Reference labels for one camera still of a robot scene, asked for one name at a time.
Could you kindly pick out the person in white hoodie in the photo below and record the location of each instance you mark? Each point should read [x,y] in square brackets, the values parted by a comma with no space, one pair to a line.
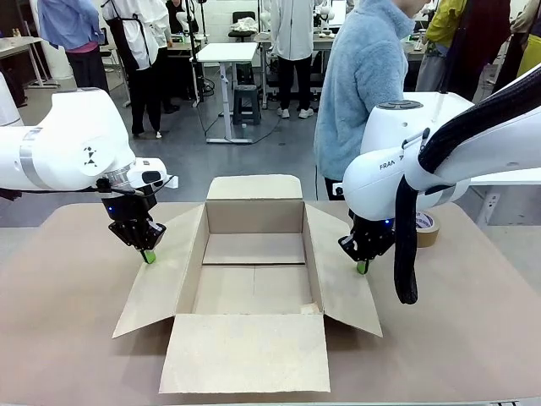
[291,29]

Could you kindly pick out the office chair with cloth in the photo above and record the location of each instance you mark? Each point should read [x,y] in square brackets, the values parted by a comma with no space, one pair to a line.
[243,25]

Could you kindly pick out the white standing desk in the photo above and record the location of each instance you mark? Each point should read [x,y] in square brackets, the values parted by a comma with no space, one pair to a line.
[228,51]

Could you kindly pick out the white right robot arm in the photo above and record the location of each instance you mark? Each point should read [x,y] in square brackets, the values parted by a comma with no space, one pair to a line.
[380,139]

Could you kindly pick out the black stand pole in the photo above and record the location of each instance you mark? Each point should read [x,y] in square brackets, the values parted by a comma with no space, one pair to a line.
[193,51]

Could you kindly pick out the person in black apron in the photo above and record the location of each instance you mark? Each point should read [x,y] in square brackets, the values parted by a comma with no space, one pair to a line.
[127,38]

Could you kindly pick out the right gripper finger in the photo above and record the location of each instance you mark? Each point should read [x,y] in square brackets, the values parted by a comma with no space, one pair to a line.
[378,247]
[353,245]

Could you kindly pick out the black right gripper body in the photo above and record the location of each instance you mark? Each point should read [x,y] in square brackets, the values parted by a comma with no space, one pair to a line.
[374,226]

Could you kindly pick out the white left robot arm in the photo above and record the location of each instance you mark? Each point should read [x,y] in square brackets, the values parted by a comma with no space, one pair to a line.
[63,139]

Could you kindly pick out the person in blue shirt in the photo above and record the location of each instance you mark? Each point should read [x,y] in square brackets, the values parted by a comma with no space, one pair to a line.
[72,25]

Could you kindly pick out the person in dark maroon coat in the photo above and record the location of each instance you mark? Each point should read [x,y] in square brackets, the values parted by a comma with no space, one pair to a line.
[482,29]

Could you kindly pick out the person in light blue fleece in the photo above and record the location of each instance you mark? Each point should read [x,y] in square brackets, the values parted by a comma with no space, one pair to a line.
[363,84]

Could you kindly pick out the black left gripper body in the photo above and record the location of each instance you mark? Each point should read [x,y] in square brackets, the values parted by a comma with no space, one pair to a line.
[127,207]

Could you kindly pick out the brown cardboard box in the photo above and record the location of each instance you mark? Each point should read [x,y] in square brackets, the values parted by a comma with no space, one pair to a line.
[245,351]

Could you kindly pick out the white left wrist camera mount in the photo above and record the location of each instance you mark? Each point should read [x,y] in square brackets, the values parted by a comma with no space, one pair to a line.
[145,173]

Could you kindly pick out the white side table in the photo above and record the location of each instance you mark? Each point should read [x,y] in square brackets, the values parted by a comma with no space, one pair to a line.
[507,175]

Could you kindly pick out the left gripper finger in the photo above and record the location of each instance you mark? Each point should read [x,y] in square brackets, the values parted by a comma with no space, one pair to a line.
[127,232]
[153,234]

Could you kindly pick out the brown packing tape roll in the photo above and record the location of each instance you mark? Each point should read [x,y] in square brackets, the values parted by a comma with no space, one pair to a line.
[427,237]

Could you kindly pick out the black plastic stool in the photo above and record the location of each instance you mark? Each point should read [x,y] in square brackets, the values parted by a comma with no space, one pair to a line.
[246,91]

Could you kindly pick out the person in yellow green jacket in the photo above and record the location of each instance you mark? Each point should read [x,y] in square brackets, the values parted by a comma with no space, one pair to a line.
[444,21]

